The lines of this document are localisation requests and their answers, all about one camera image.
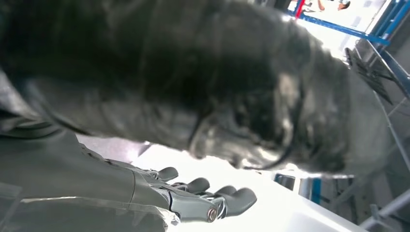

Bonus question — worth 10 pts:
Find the blue metal shelf rack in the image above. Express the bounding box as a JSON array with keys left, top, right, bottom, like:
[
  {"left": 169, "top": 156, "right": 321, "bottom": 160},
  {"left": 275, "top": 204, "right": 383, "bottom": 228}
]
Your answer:
[{"left": 286, "top": 0, "right": 410, "bottom": 98}]

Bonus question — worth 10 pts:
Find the white car with red stripe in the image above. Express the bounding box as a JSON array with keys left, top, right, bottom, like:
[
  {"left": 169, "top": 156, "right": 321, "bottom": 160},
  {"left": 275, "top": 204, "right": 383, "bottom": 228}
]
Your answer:
[{"left": 294, "top": 0, "right": 307, "bottom": 19}]

